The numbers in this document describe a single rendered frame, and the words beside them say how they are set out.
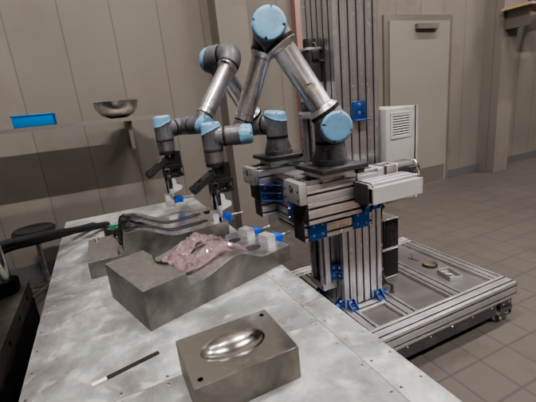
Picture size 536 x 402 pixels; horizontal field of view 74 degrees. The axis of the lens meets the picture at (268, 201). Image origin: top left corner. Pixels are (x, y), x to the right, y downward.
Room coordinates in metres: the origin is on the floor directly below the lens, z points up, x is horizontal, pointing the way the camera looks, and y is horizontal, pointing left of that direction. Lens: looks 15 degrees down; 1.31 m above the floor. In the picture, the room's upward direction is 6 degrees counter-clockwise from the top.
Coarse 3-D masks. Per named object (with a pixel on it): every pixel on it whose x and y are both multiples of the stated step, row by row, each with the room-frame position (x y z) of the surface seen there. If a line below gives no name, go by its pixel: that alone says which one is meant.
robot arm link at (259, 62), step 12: (252, 48) 1.46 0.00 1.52; (252, 60) 1.47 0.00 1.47; (264, 60) 1.46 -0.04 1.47; (252, 72) 1.46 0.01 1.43; (264, 72) 1.47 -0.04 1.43; (252, 84) 1.45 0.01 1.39; (252, 96) 1.46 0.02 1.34; (240, 108) 1.46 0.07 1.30; (252, 108) 1.46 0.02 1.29; (240, 120) 1.46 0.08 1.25; (252, 120) 1.48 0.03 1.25
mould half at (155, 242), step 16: (208, 208) 1.51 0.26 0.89; (160, 224) 1.34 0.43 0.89; (176, 224) 1.35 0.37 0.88; (208, 224) 1.29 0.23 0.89; (224, 224) 1.30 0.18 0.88; (112, 240) 1.30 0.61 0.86; (128, 240) 1.16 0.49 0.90; (144, 240) 1.18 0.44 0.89; (160, 240) 1.20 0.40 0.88; (176, 240) 1.22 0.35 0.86; (96, 256) 1.15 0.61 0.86; (112, 256) 1.14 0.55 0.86; (96, 272) 1.11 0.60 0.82
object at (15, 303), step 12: (24, 288) 1.12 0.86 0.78; (0, 300) 1.05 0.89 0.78; (12, 300) 1.04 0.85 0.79; (24, 300) 1.07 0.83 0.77; (0, 312) 0.97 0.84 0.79; (12, 312) 0.96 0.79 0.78; (24, 312) 1.03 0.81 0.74; (0, 324) 0.90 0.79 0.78; (12, 324) 0.90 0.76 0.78; (0, 336) 0.84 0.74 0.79; (12, 336) 0.87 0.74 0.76; (0, 348) 0.78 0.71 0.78; (12, 348) 0.85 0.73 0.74; (0, 360) 0.76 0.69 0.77; (0, 372) 0.73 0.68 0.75; (0, 384) 0.71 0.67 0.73
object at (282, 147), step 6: (270, 138) 1.90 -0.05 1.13; (276, 138) 1.89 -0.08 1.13; (282, 138) 1.90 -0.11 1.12; (270, 144) 1.90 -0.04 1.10; (276, 144) 1.88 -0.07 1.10; (282, 144) 1.89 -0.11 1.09; (288, 144) 1.91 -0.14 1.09; (270, 150) 1.89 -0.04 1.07; (276, 150) 1.88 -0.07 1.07; (282, 150) 1.88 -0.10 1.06; (288, 150) 1.89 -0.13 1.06
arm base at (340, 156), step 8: (320, 144) 1.45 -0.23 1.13; (328, 144) 1.44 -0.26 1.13; (336, 144) 1.44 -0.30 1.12; (320, 152) 1.45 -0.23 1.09; (328, 152) 1.43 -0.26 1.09; (336, 152) 1.43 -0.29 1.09; (344, 152) 1.45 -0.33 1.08; (312, 160) 1.50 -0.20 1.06; (320, 160) 1.44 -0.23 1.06; (328, 160) 1.42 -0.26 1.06; (336, 160) 1.42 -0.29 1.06; (344, 160) 1.43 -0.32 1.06
